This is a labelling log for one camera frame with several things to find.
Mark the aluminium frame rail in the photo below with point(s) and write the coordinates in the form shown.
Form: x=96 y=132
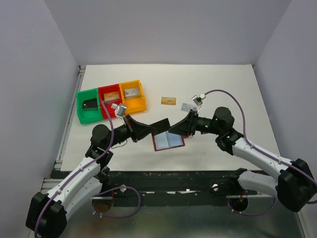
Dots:
x=59 y=158

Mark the green plastic bin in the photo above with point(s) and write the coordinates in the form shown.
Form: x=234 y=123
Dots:
x=86 y=117

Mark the yellow plastic bin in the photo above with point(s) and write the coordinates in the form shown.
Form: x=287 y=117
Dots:
x=136 y=104

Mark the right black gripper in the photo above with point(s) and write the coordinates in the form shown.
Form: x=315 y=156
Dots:
x=186 y=126

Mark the gold card in red bin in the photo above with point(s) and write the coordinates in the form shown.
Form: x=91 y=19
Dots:
x=111 y=97

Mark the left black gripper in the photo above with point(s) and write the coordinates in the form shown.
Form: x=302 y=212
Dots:
x=139 y=130

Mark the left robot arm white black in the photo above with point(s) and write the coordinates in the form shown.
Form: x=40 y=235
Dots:
x=49 y=212

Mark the black card in green bin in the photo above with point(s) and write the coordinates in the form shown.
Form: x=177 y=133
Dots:
x=90 y=104

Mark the gold VIP card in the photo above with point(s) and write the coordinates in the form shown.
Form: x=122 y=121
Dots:
x=168 y=101

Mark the red plastic bin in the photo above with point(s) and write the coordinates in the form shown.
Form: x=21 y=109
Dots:
x=107 y=90

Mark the red leather card holder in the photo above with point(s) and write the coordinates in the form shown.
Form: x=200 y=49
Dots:
x=166 y=140

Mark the dark grey card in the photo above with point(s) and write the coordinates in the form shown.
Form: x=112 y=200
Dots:
x=161 y=126

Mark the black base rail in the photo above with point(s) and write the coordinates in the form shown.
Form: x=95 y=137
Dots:
x=170 y=188

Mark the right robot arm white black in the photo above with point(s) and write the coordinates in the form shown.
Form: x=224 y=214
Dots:
x=290 y=182

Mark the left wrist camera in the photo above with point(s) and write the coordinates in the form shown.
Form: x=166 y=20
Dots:
x=119 y=110

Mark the silver card in yellow bin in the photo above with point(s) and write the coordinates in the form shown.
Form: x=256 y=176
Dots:
x=131 y=93

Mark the silver VIP card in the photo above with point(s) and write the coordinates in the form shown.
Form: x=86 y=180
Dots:
x=187 y=107

